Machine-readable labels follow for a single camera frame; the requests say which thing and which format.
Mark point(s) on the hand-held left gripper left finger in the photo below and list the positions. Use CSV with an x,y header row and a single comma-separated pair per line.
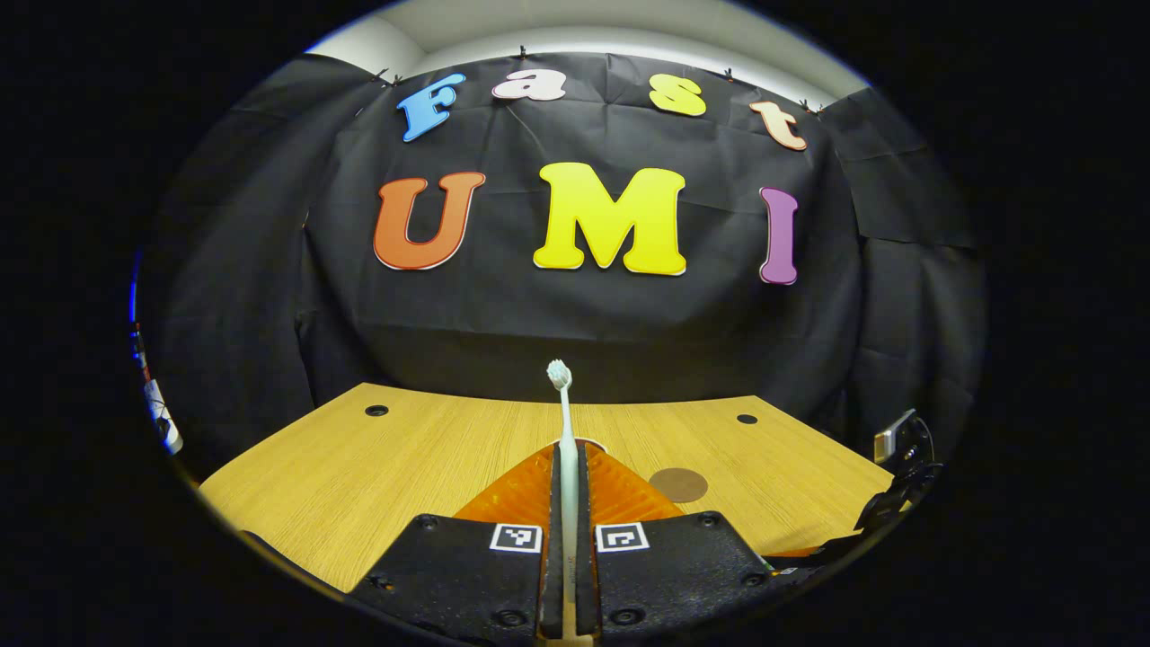
x,y
552,575

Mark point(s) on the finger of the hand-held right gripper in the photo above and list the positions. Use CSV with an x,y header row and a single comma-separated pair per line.
x,y
827,550

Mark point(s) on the pale green toothbrush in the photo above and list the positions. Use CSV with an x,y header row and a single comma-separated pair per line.
x,y
567,422

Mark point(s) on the white side table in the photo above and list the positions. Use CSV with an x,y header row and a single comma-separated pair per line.
x,y
166,422

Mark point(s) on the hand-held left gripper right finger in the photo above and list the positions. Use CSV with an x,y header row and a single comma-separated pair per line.
x,y
586,575

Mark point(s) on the wooden desktop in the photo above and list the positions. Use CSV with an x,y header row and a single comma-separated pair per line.
x,y
359,476

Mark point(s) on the black backdrop cloth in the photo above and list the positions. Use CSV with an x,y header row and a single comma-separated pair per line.
x,y
539,323

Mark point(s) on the round brown coaster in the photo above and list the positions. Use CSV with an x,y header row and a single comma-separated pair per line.
x,y
678,485

